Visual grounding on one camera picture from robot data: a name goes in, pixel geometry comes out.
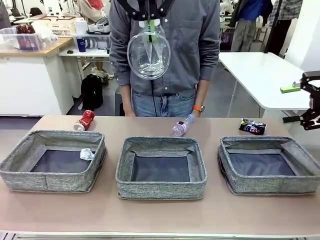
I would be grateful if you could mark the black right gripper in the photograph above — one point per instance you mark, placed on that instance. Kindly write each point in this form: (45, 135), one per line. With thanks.
(316, 100)

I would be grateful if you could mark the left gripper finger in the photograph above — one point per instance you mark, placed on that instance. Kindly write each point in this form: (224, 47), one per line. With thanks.
(140, 12)
(162, 8)

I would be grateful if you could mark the clear plastic container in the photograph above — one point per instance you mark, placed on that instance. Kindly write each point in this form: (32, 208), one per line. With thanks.
(150, 62)

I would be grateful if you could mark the crushed black can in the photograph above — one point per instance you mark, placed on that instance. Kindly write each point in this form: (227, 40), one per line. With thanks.
(252, 127)

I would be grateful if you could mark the crushed red can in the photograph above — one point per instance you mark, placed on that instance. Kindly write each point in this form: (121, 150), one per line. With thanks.
(85, 120)

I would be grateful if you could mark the white paper ball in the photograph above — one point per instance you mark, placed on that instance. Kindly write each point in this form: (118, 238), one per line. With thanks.
(86, 153)

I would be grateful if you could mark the person's left forearm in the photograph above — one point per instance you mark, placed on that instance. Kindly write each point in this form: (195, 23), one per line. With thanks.
(203, 92)

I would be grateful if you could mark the person's right forearm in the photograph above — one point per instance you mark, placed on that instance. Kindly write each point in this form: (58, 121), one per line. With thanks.
(125, 92)

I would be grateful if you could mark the person's right hand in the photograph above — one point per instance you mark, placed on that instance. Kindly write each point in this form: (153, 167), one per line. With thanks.
(129, 111)

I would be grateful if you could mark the person's left hand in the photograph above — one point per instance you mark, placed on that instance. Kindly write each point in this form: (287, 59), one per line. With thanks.
(200, 114)

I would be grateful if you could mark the person in grey shirt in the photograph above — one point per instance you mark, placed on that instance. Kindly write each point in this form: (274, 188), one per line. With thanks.
(187, 50)

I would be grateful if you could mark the background person beige top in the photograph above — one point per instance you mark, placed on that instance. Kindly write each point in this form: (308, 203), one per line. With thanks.
(87, 10)

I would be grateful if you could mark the white cylinder canister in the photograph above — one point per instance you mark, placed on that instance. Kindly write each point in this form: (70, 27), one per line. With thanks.
(81, 26)

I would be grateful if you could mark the small background white robot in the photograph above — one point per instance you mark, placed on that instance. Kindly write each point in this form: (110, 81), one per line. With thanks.
(226, 3)

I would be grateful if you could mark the white desk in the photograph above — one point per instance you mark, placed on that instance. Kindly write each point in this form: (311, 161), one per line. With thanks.
(87, 53)

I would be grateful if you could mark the blue and white bottle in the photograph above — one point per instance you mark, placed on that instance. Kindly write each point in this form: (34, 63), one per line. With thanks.
(81, 45)

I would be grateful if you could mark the purple lit device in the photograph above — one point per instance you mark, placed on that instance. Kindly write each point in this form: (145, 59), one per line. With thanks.
(225, 38)

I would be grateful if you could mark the hanging black trousers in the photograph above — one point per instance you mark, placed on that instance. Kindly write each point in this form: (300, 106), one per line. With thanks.
(277, 37)

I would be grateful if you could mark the white plastic crate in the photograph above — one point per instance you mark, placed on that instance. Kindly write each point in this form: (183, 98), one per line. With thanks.
(62, 31)

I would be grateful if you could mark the small black desk object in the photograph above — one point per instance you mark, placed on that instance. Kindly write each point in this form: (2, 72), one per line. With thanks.
(70, 52)

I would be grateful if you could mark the hanging grey trousers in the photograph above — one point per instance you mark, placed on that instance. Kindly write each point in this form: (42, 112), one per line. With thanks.
(243, 35)

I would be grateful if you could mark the hanging blue jacket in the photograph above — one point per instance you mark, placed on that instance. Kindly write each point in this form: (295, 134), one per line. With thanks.
(252, 10)

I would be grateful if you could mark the black backpack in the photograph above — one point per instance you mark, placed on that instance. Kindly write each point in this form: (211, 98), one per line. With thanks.
(92, 92)

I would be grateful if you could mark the hanging plaid shirt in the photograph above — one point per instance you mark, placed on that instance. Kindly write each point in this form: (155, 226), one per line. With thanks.
(287, 8)

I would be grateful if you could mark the grey fabric basket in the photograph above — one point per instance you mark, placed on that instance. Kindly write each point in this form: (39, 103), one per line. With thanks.
(160, 188)
(270, 185)
(62, 181)

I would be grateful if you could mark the orange wristwatch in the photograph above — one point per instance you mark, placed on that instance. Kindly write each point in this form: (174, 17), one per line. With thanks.
(198, 108)

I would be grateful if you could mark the pack of red bottles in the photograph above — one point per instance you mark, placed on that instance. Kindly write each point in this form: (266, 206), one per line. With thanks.
(25, 29)

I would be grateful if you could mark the clear plastic storage box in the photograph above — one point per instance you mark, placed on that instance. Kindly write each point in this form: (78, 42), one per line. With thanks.
(22, 41)

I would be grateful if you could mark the clear bottle purple label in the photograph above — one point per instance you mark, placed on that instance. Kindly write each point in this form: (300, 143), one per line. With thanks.
(180, 128)

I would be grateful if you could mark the brown wooden frame tray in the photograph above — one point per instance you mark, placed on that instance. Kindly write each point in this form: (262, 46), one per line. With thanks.
(50, 18)

